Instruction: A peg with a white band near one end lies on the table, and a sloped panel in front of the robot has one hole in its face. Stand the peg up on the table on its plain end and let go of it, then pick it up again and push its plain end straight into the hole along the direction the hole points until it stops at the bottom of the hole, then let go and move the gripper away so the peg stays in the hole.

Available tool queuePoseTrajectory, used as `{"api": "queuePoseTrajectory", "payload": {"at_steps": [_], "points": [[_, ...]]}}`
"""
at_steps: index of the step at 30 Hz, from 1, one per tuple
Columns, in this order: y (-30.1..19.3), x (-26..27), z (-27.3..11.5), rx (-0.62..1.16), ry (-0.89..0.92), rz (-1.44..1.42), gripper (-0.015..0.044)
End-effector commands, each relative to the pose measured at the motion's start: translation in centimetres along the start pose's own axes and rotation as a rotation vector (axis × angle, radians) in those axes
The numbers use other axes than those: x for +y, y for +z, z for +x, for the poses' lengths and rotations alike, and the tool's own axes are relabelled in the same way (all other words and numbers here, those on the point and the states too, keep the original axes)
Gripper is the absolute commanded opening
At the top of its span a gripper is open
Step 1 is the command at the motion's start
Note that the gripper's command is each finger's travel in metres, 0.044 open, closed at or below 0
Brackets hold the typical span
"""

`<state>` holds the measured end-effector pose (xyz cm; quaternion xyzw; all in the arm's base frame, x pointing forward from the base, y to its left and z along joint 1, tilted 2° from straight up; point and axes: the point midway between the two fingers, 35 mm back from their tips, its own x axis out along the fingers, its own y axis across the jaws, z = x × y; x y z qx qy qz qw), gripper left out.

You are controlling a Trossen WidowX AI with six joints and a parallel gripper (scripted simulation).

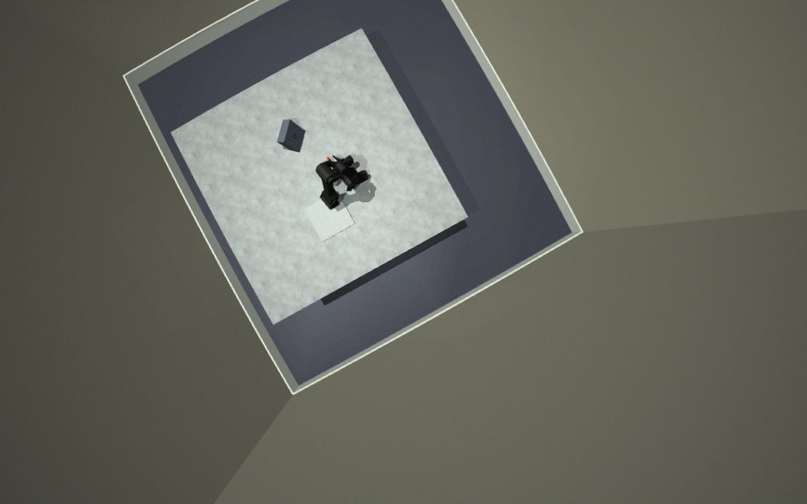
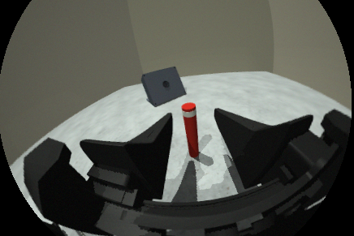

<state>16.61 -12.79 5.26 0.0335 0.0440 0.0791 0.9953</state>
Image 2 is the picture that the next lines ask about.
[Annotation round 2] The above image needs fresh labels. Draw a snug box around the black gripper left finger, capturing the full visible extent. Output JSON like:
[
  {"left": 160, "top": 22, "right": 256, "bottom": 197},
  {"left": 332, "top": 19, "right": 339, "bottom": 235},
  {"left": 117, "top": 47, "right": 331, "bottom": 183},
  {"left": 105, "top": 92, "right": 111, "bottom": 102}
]
[{"left": 80, "top": 113, "right": 173, "bottom": 200}]

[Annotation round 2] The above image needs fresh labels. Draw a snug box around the dark red peg with white band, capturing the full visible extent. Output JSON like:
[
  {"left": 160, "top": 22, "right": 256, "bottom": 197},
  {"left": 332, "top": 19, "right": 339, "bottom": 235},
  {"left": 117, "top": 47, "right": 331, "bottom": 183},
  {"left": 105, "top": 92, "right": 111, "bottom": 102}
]
[{"left": 181, "top": 103, "right": 199, "bottom": 158}]

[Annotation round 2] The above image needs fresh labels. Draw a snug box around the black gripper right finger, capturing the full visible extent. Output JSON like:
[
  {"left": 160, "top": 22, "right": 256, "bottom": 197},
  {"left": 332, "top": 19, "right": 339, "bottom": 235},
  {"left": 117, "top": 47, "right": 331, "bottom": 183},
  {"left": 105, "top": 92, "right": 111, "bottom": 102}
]
[{"left": 214, "top": 109, "right": 314, "bottom": 189}]

